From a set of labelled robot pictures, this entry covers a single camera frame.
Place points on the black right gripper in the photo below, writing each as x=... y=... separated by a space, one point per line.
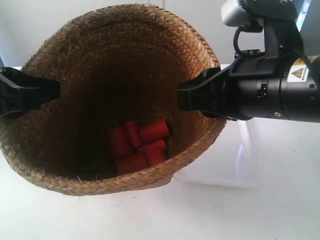
x=248 y=88

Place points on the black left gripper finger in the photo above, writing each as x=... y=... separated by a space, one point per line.
x=21 y=92

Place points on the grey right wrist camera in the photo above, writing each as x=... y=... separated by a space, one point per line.
x=276 y=18

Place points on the white rectangular plastic tray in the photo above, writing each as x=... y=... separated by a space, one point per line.
x=231 y=161

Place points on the brown woven wicker basket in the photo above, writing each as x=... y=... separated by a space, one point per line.
x=114 y=64

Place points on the red cylinder one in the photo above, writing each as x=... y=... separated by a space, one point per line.
x=154 y=131

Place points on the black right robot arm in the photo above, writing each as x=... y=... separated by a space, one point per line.
x=285 y=87

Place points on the red cylinder five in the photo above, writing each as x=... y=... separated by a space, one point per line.
x=131 y=163

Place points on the dark red round object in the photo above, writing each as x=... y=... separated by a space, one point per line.
x=134 y=134

